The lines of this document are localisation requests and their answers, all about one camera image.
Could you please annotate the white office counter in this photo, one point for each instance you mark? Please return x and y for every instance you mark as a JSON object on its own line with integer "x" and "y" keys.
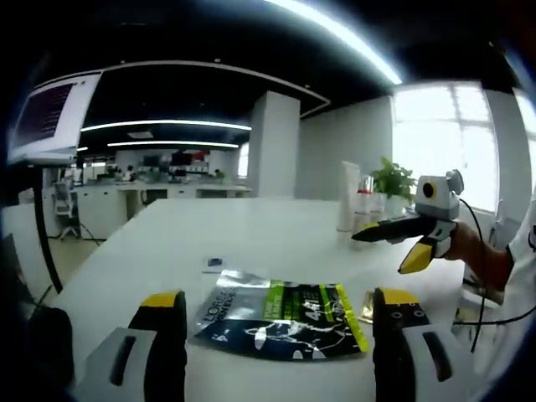
{"x": 104, "y": 205}

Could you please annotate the bright ceiling light strip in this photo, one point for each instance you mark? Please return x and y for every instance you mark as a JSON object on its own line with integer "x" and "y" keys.
{"x": 335, "y": 37}

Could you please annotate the gold foil sachet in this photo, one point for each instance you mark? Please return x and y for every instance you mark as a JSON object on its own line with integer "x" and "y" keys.
{"x": 367, "y": 307}

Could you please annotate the black laptop stand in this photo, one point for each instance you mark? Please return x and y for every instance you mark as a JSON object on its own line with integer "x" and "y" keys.
{"x": 42, "y": 218}

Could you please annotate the small blue sample sachet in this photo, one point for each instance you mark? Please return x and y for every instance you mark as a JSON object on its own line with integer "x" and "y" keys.
{"x": 214, "y": 264}

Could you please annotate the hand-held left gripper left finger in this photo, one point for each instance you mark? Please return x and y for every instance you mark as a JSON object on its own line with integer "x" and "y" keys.
{"x": 171, "y": 356}

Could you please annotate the potted green plant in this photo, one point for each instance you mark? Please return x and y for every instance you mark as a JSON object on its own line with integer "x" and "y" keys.
{"x": 393, "y": 180}

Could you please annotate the dark bulky object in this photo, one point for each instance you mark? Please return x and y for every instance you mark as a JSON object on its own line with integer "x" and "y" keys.
{"x": 46, "y": 356}

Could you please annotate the open laptop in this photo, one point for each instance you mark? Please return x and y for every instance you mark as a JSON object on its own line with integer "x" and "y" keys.
{"x": 54, "y": 117}

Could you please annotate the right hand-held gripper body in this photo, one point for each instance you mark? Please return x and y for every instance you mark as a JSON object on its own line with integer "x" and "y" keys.
{"x": 439, "y": 199}

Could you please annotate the white office chair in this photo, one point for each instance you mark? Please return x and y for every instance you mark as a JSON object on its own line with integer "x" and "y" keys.
{"x": 67, "y": 209}

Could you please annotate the person's right hand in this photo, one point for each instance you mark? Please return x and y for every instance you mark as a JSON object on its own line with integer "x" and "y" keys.
{"x": 467, "y": 247}

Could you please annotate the large bright window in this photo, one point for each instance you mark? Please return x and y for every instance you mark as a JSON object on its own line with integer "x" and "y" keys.
{"x": 444, "y": 146}

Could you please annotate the white chair armrest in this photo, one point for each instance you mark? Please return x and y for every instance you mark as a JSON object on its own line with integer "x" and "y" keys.
{"x": 477, "y": 298}

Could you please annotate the black green foil pouch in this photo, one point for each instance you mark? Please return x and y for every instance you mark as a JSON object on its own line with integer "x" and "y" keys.
{"x": 259, "y": 331}

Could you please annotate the person's white shirt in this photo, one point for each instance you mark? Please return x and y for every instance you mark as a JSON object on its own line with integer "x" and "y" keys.
{"x": 523, "y": 285}

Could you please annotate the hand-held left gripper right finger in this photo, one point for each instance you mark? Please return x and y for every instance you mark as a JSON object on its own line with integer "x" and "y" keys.
{"x": 398, "y": 360}

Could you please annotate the large white skincare tube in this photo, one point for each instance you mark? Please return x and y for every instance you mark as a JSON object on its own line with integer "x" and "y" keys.
{"x": 347, "y": 197}

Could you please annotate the small white red-label skincare tube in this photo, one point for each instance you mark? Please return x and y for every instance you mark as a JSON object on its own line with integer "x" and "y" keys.
{"x": 379, "y": 207}

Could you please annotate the thin ceiling light strip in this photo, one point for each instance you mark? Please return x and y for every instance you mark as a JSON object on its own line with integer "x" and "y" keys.
{"x": 176, "y": 144}
{"x": 167, "y": 125}

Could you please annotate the white red skincare spray bottle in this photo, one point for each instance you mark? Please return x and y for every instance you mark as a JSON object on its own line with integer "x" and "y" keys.
{"x": 363, "y": 205}

